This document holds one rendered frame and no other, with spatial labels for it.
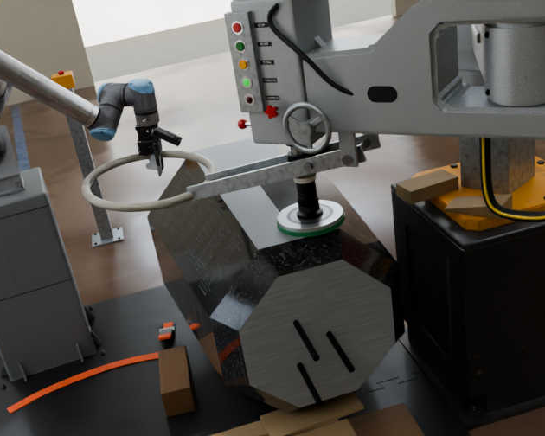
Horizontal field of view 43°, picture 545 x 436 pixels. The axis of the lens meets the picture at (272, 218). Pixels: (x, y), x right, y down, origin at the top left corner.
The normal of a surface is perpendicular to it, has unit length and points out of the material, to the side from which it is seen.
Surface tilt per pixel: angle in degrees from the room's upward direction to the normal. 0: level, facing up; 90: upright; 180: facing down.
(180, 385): 0
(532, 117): 90
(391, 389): 0
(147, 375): 0
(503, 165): 90
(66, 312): 90
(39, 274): 90
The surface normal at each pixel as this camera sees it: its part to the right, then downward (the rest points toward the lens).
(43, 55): 0.36, 0.35
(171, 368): -0.14, -0.90
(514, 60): -0.54, 0.43
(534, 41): -0.10, 0.43
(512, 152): 0.69, 0.21
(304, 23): 0.86, 0.10
